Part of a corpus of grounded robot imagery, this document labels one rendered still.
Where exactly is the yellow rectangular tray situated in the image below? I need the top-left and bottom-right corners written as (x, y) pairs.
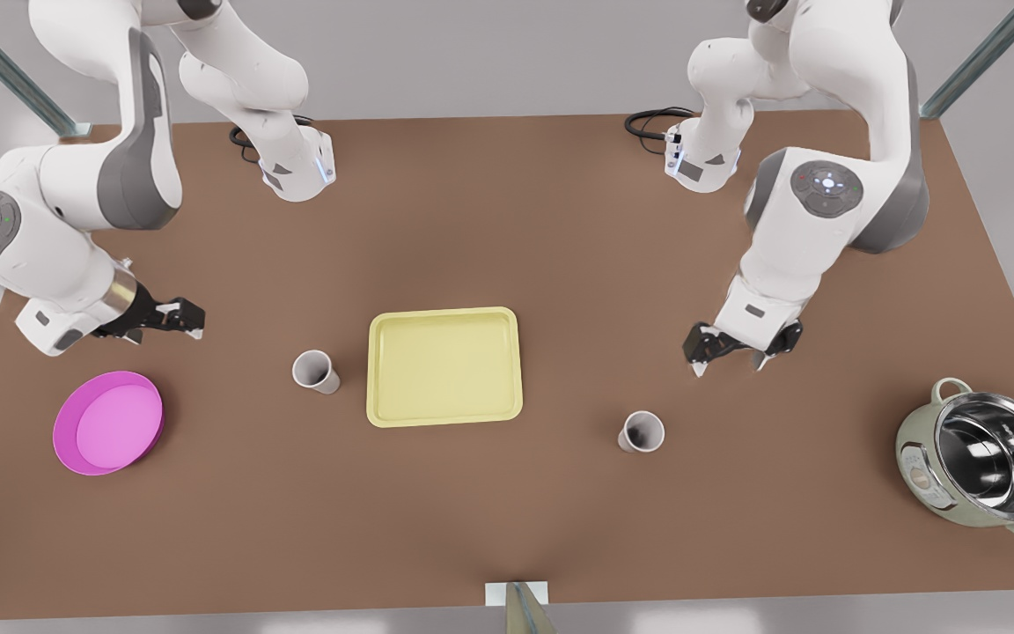
top-left (366, 306), bottom-right (525, 429)

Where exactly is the black cable loop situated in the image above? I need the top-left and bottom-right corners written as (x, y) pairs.
top-left (624, 107), bottom-right (698, 143)
top-left (229, 114), bottom-right (316, 165)

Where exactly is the pale green steel pot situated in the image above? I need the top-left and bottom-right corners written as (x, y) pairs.
top-left (896, 378), bottom-right (1014, 544)

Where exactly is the white IKEA cup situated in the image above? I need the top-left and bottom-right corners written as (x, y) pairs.
top-left (618, 410), bottom-right (665, 454)
top-left (292, 350), bottom-right (341, 394)

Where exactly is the pink round plate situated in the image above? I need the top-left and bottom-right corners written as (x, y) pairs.
top-left (53, 371), bottom-right (165, 476)

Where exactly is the silver frame post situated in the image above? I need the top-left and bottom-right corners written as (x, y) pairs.
top-left (0, 0), bottom-right (92, 138)
top-left (484, 580), bottom-right (561, 634)
top-left (919, 0), bottom-right (1014, 121)

